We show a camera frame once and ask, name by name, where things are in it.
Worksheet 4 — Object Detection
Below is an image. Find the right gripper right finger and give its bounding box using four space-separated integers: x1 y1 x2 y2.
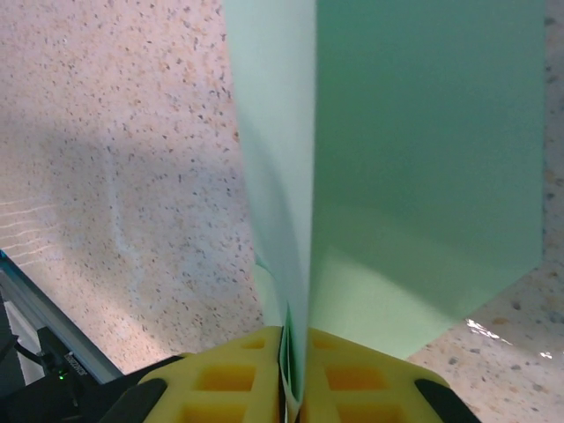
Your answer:
301 328 481 423

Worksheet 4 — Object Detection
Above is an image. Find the light green paper sheet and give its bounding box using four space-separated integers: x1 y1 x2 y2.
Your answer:
222 0 545 402

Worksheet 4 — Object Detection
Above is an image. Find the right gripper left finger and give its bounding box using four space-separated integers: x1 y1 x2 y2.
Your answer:
94 325 283 423

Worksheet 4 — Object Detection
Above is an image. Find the aluminium mounting rail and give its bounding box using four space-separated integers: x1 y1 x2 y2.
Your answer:
0 249 127 387

